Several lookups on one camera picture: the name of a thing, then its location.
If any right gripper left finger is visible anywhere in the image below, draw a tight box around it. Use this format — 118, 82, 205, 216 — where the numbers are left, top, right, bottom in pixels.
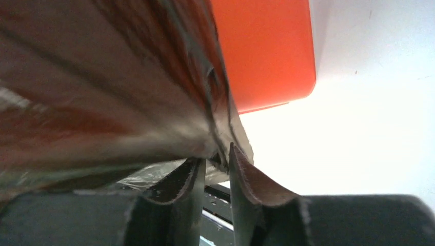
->
1, 158, 205, 245

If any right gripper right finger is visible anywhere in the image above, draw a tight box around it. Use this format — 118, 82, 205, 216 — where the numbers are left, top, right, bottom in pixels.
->
229, 145, 434, 246

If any black plastic trash bag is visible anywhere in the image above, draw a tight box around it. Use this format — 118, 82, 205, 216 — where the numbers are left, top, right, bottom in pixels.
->
1, 1, 253, 202

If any orange plastic trash bin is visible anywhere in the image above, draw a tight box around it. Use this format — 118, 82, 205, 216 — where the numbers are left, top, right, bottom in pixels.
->
212, 0, 316, 114

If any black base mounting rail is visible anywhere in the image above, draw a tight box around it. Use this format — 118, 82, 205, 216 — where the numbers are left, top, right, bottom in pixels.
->
199, 184, 235, 245

